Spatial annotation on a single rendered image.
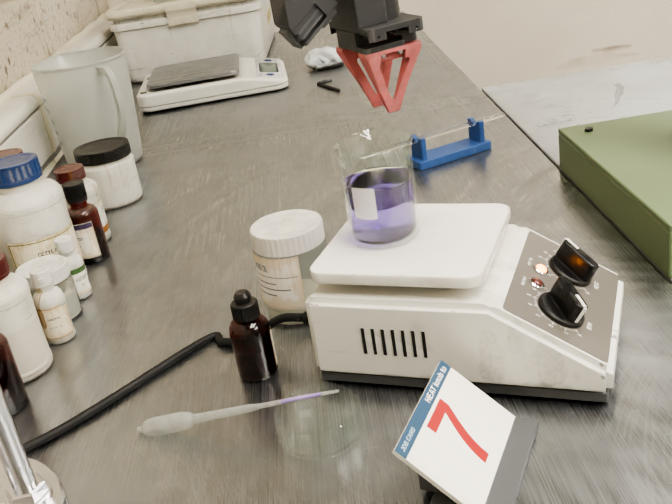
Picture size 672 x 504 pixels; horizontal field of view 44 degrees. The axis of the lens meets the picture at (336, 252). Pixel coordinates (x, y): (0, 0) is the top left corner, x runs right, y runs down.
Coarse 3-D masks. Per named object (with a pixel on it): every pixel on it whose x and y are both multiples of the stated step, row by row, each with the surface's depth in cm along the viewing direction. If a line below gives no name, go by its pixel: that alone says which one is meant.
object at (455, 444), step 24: (456, 384) 51; (432, 408) 49; (456, 408) 50; (480, 408) 51; (432, 432) 47; (456, 432) 48; (480, 432) 49; (432, 456) 46; (456, 456) 47; (480, 456) 48; (456, 480) 46; (480, 480) 47
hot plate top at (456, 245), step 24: (432, 216) 61; (456, 216) 61; (480, 216) 60; (504, 216) 59; (336, 240) 60; (432, 240) 57; (456, 240) 57; (480, 240) 56; (312, 264) 57; (336, 264) 56; (360, 264) 56; (384, 264) 55; (408, 264) 55; (432, 264) 54; (456, 264) 54; (480, 264) 53; (456, 288) 52
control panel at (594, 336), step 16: (528, 240) 60; (544, 240) 61; (528, 256) 58; (544, 256) 59; (528, 272) 57; (544, 272) 57; (608, 272) 61; (512, 288) 54; (528, 288) 55; (544, 288) 56; (576, 288) 57; (592, 288) 58; (608, 288) 59; (512, 304) 53; (528, 304) 53; (592, 304) 56; (608, 304) 57; (528, 320) 52; (544, 320) 53; (592, 320) 55; (608, 320) 55; (560, 336) 52; (576, 336) 52; (592, 336) 53; (608, 336) 54; (592, 352) 52; (608, 352) 52
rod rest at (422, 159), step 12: (468, 120) 100; (480, 120) 98; (480, 132) 98; (420, 144) 96; (456, 144) 100; (468, 144) 99; (480, 144) 98; (420, 156) 96; (432, 156) 97; (444, 156) 97; (456, 156) 97; (420, 168) 96
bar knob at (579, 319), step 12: (564, 276) 54; (552, 288) 54; (564, 288) 53; (540, 300) 54; (552, 300) 54; (564, 300) 53; (576, 300) 52; (552, 312) 53; (564, 312) 53; (576, 312) 52; (564, 324) 53; (576, 324) 53
